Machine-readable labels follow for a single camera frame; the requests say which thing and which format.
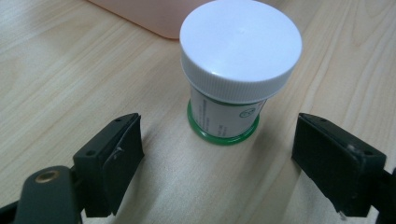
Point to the green jar with white lid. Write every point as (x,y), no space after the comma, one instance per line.
(239,62)

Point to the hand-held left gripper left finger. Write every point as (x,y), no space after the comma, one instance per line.
(106,161)

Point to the pink plastic container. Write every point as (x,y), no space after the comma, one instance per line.
(155,15)

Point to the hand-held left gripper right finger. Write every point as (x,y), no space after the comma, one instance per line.
(336,165)

